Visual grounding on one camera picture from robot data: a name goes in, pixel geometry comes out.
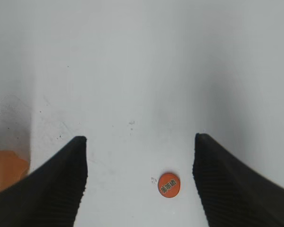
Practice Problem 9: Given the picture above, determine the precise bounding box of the orange drink plastic bottle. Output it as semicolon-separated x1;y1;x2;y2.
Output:
0;150;29;192

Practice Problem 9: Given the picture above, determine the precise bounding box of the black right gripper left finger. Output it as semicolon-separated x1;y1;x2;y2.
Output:
0;136;88;227

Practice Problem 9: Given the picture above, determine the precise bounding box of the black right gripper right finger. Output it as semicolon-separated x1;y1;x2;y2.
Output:
193;133;284;227

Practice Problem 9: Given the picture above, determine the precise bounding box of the orange bottle cap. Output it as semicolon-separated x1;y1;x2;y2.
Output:
158;172;181;198

